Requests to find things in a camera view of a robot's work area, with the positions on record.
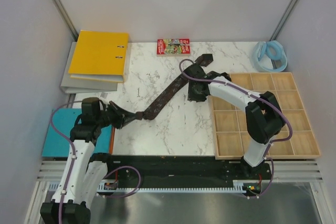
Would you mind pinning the grey ring binder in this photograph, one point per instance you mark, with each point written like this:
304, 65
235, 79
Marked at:
70, 85

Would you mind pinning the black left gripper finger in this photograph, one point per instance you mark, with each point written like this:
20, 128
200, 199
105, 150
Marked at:
124, 119
114, 109

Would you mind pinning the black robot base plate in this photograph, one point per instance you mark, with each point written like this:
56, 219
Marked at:
178, 171

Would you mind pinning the right aluminium frame post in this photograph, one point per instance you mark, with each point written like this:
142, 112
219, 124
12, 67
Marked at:
284, 18

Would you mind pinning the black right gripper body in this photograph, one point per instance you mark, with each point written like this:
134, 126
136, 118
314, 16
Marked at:
193, 94

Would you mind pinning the left aluminium frame post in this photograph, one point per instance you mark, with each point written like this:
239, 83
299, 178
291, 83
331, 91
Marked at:
66, 18

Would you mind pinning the yellow ring binder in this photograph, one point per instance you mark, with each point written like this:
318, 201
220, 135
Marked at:
100, 56

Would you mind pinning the brown floral patterned tie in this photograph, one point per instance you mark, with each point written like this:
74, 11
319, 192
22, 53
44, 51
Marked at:
152, 111

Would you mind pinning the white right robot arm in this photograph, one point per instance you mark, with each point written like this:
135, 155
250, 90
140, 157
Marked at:
264, 118

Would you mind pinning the red illustrated book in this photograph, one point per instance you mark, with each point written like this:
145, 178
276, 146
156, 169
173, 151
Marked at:
169, 47

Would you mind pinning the orange folder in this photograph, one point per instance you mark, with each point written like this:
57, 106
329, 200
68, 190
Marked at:
111, 140

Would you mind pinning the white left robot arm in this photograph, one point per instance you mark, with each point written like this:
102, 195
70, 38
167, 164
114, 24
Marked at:
84, 169

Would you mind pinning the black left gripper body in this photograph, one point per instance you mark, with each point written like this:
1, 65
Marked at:
107, 117

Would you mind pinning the aluminium frame post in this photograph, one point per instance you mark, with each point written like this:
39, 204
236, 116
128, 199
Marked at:
66, 18
284, 18

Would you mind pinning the white slotted cable duct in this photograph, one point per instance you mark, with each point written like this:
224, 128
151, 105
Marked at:
236, 188

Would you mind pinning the light blue headphones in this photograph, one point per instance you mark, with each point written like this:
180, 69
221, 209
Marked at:
272, 50

